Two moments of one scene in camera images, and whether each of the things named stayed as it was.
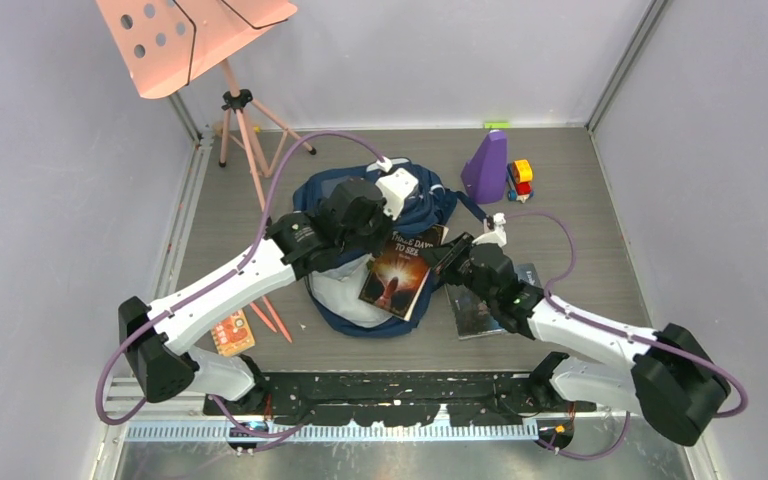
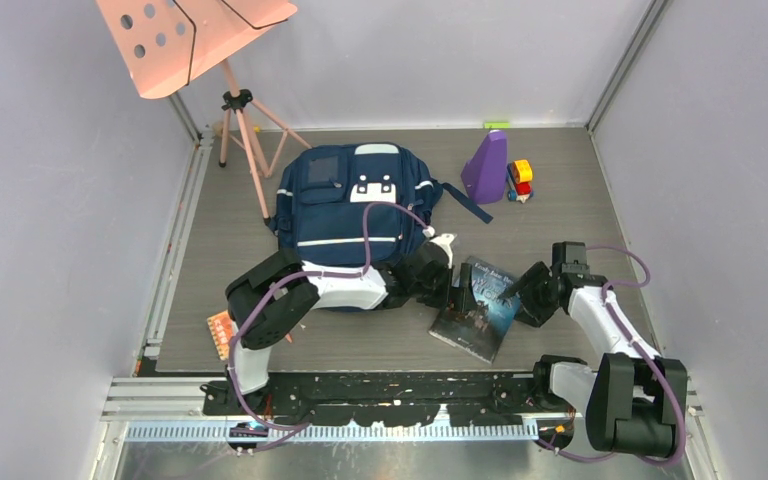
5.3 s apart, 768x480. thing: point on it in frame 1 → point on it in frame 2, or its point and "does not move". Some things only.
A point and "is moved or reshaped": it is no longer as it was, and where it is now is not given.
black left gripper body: x=370 y=238 → x=435 y=293
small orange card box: x=233 y=334 does not move
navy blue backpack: x=335 y=288 is moved or reshaped
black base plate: x=469 y=398 does not move
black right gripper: x=443 y=258 → x=531 y=314
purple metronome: x=484 y=175 does not move
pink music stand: x=167 y=44 does not move
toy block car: x=520 y=175 does not move
